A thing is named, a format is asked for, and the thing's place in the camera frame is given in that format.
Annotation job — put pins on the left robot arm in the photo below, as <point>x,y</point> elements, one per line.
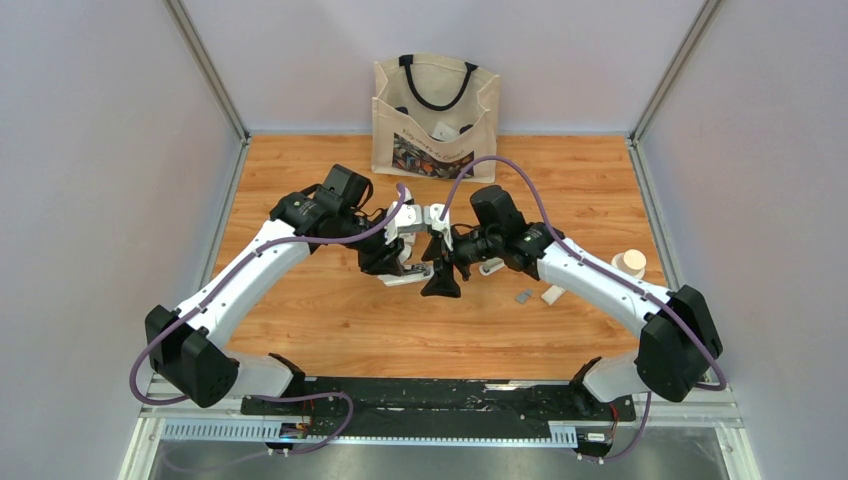
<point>185,357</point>

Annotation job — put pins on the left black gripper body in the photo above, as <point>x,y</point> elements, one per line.
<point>375,249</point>

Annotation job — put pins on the grey staple strip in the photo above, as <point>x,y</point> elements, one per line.
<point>524,296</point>

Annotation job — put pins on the white stapler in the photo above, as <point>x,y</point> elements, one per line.
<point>412,273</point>

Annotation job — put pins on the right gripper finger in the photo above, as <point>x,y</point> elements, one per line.
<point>435,251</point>
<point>442,282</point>

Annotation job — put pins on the staples tray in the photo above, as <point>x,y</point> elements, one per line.
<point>552,294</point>

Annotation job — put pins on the white plastic bottle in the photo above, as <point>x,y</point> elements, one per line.
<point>633,262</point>

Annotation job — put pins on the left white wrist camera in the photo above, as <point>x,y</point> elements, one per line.
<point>407,220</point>

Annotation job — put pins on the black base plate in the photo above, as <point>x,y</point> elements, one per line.
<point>463,409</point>

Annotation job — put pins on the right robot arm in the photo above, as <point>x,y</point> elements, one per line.
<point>677,338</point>

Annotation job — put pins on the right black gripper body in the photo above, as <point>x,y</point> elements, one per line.
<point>475,249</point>

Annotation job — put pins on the beige canvas tote bag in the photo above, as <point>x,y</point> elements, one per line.
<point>432,116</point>

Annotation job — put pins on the aluminium frame rail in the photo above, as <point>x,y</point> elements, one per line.
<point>310,419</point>

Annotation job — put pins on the grey stapler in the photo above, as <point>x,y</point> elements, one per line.
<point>491,266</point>

